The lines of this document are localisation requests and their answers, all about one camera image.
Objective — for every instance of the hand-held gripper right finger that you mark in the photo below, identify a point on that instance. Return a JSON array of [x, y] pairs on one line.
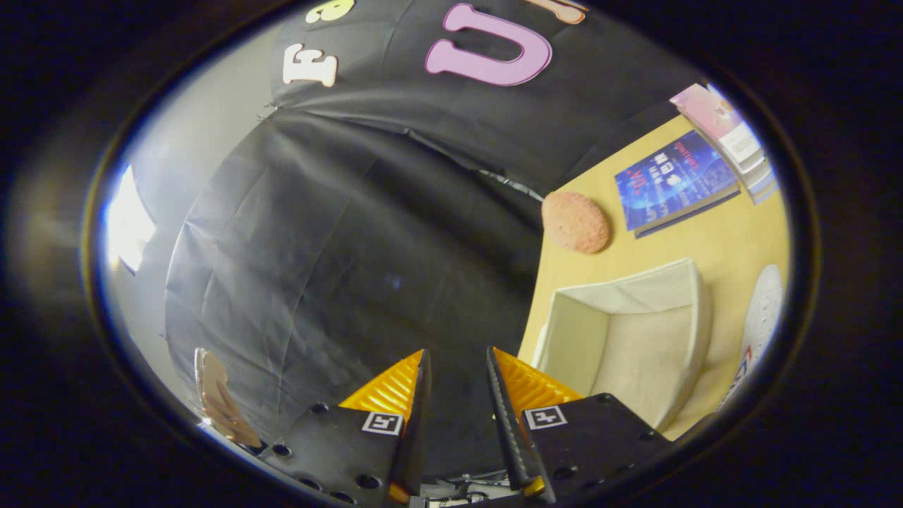
[[502, 416]]

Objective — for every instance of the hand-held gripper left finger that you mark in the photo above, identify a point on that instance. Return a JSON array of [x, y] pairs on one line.
[[421, 423]]

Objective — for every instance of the beige fabric storage box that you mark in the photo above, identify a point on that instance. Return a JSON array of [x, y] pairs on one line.
[[649, 353]]

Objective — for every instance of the white canvas shoe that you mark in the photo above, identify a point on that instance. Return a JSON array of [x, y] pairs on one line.
[[765, 317]]

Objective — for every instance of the pink round sponge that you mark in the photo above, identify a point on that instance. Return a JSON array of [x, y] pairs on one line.
[[575, 222]]

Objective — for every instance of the blue cover book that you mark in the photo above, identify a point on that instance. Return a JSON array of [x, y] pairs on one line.
[[674, 183]]

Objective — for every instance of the light blue spine book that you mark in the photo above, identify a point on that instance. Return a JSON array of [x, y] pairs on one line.
[[767, 192]]

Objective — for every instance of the white spine book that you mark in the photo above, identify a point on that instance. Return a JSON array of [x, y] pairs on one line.
[[758, 175]]

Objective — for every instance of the ceiling light panel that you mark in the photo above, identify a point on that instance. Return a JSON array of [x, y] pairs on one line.
[[128, 226]]

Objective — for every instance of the pink cover book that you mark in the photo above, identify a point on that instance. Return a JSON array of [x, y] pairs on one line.
[[716, 123]]

